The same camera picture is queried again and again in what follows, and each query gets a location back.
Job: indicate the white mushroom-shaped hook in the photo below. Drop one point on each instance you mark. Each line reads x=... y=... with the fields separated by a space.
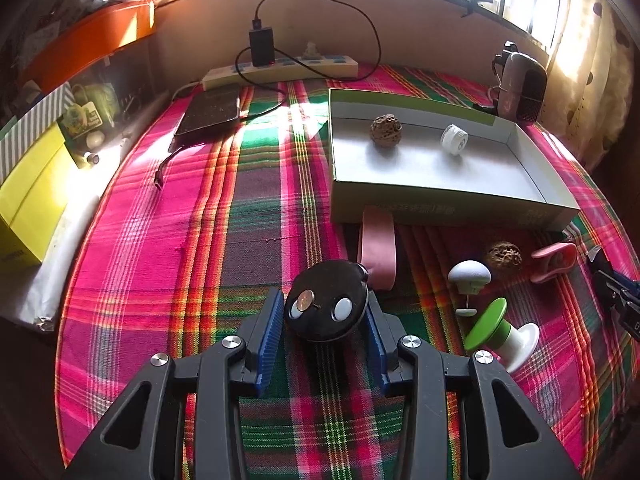
x=469 y=275

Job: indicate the brown walnut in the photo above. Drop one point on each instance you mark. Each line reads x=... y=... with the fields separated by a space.
x=386 y=130
x=502 y=257

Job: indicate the pink and green plaid blanket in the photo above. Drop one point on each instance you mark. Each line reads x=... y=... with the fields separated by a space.
x=200 y=260

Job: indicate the orange tray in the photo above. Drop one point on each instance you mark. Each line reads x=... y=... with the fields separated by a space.
x=90 y=42

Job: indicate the white power strip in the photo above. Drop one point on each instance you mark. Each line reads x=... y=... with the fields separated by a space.
x=310 y=67

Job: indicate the black charger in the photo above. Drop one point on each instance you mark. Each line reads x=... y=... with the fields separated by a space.
x=262 y=47

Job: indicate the black cylindrical device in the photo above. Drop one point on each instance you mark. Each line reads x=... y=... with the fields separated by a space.
x=325 y=285

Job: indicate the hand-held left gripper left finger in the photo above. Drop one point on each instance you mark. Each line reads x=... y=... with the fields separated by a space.
x=267 y=332

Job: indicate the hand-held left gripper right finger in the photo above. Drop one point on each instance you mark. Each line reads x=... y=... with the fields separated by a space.
x=376 y=345

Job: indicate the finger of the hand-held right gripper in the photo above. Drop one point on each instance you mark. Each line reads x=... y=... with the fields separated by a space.
x=607 y=282

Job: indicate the green and white spool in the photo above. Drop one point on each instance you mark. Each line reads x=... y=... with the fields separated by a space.
x=487 y=322

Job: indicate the yellow box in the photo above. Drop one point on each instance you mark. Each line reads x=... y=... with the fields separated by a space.
x=30 y=200

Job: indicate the white plug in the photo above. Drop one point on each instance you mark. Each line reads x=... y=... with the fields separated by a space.
x=311 y=51

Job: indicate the pink clip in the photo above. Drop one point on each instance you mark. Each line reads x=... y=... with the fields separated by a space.
x=552 y=260

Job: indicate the green and white cardboard box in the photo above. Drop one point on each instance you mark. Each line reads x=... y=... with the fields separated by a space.
x=425 y=170

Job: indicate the cream dotted curtain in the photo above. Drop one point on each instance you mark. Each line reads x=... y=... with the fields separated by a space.
x=585 y=60

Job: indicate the grey portable speaker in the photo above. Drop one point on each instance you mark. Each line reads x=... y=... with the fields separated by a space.
x=522 y=87

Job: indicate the green printed card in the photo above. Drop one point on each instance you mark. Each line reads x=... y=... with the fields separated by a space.
x=80 y=117

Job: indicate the striped box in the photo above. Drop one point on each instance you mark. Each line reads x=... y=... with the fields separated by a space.
x=35 y=112

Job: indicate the small white jar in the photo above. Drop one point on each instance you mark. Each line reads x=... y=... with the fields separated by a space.
x=454 y=140

